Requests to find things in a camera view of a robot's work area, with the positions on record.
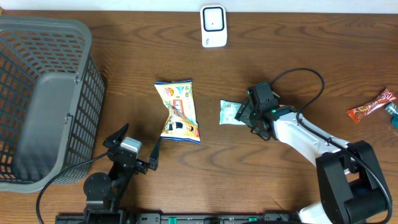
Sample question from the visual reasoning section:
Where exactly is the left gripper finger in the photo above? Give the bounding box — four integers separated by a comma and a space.
103, 123, 129, 148
149, 138, 162, 170

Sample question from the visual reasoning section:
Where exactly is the light blue tissue pack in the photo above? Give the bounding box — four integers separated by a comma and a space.
219, 100, 244, 125

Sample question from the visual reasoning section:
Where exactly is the yellow snack bag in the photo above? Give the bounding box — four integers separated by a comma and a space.
154, 79, 201, 144

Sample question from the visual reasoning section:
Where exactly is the red orange chocolate bar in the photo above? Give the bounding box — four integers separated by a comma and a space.
346, 88, 397, 124

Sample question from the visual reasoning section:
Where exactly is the teal mouthwash bottle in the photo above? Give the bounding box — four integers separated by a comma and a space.
384, 103, 398, 128

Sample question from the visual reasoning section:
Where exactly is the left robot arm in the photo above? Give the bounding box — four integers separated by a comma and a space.
83, 124, 161, 224

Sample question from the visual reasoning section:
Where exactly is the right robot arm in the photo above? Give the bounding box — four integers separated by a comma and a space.
235, 83, 392, 223

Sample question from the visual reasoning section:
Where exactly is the white barcode scanner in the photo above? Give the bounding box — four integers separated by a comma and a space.
200, 5, 228, 48

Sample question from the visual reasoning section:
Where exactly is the grey plastic basket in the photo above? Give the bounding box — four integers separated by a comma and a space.
1, 16, 105, 193

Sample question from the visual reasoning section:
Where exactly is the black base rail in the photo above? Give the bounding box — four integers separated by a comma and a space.
55, 213, 301, 224

